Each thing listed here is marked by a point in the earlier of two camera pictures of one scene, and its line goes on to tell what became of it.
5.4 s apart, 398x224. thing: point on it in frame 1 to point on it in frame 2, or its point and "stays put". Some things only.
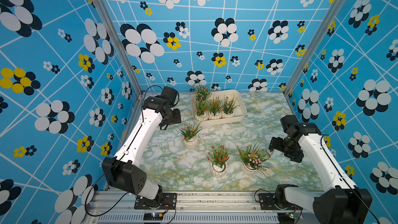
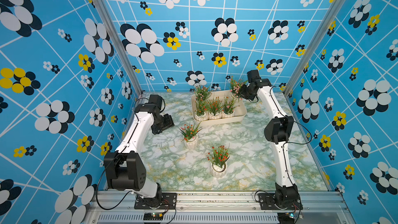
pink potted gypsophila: x=253 y=158 to x=236 y=89
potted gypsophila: x=228 y=107 stays put
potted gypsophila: x=215 y=110 stays put
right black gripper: x=294 y=154 to x=241 y=93
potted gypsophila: x=201 y=110 stays put
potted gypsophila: x=202 y=93 stays put
